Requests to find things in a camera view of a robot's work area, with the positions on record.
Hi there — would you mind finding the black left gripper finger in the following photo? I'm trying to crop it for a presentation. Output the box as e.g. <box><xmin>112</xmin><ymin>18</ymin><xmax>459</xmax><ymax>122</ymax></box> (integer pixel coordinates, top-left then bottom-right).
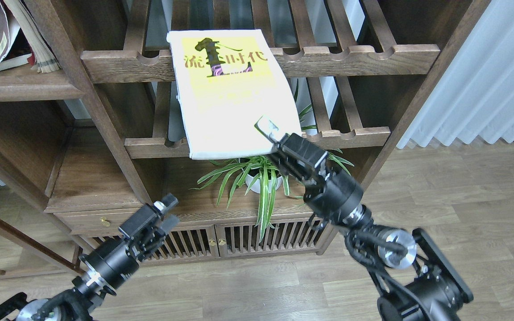
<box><xmin>119</xmin><ymin>193</ymin><xmax>179</xmax><ymax>239</ymax></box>
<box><xmin>161</xmin><ymin>214</ymin><xmax>180</xmax><ymax>235</ymax></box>

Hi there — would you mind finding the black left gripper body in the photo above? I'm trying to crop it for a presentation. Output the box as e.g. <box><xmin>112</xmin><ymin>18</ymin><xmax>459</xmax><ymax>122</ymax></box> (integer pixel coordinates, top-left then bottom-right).
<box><xmin>80</xmin><ymin>227</ymin><xmax>169</xmax><ymax>288</ymax></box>

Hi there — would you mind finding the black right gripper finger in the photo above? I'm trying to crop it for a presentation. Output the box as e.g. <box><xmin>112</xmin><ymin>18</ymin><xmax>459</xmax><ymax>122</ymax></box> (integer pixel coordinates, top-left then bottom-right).
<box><xmin>254</xmin><ymin>116</ymin><xmax>327</xmax><ymax>172</ymax></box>

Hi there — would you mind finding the right slatted cabinet door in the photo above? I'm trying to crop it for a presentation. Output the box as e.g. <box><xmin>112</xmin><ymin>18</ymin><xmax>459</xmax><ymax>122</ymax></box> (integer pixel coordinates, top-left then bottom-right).
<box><xmin>215</xmin><ymin>218</ymin><xmax>335</xmax><ymax>258</ymax></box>

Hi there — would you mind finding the yellow green cover book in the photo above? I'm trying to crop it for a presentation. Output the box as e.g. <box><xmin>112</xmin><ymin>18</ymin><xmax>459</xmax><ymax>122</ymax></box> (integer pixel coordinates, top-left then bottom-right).
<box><xmin>167</xmin><ymin>29</ymin><xmax>302</xmax><ymax>160</ymax></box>

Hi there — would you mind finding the wooden drawer with brass knob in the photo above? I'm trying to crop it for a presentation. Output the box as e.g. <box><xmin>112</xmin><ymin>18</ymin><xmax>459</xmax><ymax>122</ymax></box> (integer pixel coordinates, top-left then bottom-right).
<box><xmin>54</xmin><ymin>208</ymin><xmax>137</xmax><ymax>236</ymax></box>

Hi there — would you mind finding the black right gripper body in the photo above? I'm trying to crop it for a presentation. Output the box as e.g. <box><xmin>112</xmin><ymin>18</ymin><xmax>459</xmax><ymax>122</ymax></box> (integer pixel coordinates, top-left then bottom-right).
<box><xmin>280</xmin><ymin>156</ymin><xmax>365</xmax><ymax>221</ymax></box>

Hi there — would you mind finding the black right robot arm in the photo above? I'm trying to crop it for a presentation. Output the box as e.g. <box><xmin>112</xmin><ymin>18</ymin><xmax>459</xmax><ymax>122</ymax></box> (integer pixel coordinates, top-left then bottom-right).
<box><xmin>255</xmin><ymin>116</ymin><xmax>474</xmax><ymax>321</ymax></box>

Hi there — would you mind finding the dark wooden bookshelf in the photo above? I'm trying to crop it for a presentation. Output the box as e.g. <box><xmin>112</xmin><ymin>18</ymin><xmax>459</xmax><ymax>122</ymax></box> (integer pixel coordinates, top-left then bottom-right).
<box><xmin>0</xmin><ymin>0</ymin><xmax>489</xmax><ymax>254</ymax></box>

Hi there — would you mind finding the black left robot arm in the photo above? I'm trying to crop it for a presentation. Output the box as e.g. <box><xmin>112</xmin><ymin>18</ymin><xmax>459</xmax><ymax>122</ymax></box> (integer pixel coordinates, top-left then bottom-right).
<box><xmin>0</xmin><ymin>193</ymin><xmax>179</xmax><ymax>321</ymax></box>

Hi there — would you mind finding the white pleated curtain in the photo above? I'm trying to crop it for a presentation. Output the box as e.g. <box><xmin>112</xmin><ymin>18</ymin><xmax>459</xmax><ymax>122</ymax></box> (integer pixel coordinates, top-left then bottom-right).
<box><xmin>397</xmin><ymin>0</ymin><xmax>514</xmax><ymax>149</ymax></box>

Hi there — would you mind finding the white plant pot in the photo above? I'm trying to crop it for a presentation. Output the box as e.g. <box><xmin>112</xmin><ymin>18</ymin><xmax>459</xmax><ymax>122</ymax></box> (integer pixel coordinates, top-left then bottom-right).
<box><xmin>245</xmin><ymin>173</ymin><xmax>284</xmax><ymax>193</ymax></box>

